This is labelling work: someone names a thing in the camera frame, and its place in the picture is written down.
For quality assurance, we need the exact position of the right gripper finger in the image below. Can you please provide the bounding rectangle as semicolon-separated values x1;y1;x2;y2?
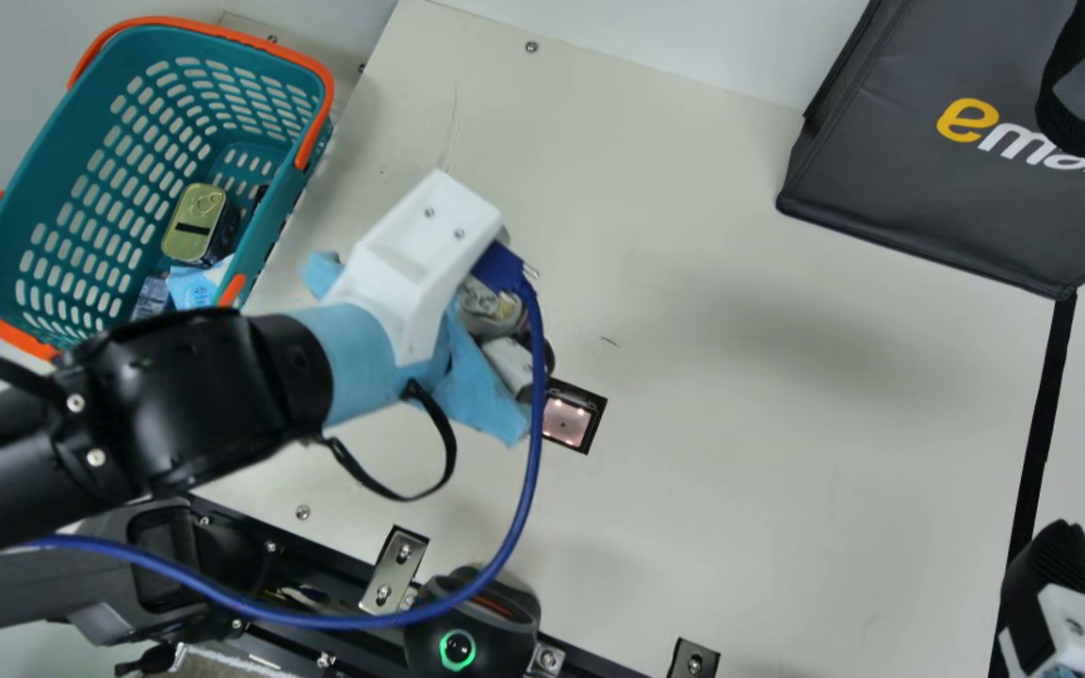
997;520;1085;678

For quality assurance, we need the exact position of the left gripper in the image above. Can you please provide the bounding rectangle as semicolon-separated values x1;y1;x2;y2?
301;249;557;449

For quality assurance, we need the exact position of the teal shopping basket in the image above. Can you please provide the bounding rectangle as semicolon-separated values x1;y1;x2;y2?
0;16;336;363

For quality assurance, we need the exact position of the small square scanner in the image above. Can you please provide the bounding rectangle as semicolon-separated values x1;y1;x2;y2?
542;379;608;456

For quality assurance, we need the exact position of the black strip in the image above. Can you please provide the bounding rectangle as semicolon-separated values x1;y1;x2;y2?
987;293;1078;678

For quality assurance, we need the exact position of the black device with green light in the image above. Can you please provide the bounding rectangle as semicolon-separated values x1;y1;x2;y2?
402;564;543;675

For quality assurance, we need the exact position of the dark coffee bottle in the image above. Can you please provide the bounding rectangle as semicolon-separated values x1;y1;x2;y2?
211;191;268;261

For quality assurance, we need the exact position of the pale blue packet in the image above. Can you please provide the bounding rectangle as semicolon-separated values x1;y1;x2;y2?
166;256;235;314

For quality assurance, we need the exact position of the gold rectangular tin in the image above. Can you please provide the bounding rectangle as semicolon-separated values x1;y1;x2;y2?
161;183;228;266

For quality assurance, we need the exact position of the dark blue packet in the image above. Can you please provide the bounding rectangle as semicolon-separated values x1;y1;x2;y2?
132;275;172;323

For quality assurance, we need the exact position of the blue cable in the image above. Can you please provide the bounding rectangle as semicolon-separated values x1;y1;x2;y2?
0;240;546;631

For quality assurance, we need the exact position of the black cable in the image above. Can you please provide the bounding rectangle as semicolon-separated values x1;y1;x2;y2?
320;379;459;503

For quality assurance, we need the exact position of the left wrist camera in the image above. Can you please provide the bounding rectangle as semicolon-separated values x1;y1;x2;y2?
321;169;507;366

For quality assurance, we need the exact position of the dark grey bag with straps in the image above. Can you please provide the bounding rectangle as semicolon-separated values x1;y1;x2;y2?
776;0;1085;300

